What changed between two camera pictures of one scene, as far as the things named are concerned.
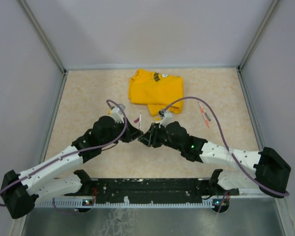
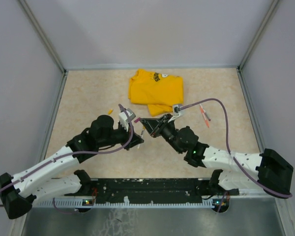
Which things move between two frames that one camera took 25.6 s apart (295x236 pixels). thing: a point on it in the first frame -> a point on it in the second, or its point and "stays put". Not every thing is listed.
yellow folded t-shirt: x=157 y=91 stays put
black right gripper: x=150 y=138 -> x=155 y=127
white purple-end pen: x=204 y=111 stays put
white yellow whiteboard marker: x=139 y=124 -> x=138 y=145
